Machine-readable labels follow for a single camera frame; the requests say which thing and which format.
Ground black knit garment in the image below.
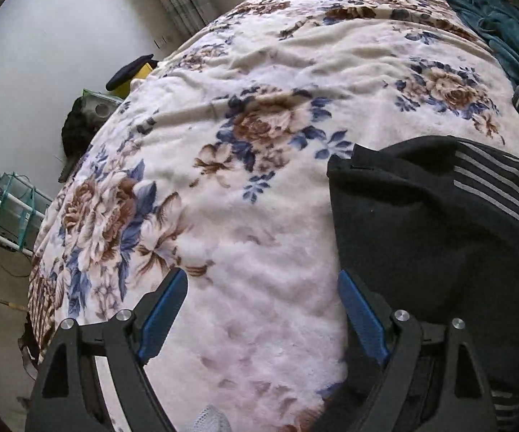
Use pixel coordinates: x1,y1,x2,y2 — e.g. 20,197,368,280
327,136,519,431

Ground floral fleece blanket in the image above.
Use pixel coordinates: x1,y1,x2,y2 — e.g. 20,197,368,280
28,0,519,431

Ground green wire rack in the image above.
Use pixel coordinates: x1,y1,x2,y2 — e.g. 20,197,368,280
0,173,51,257

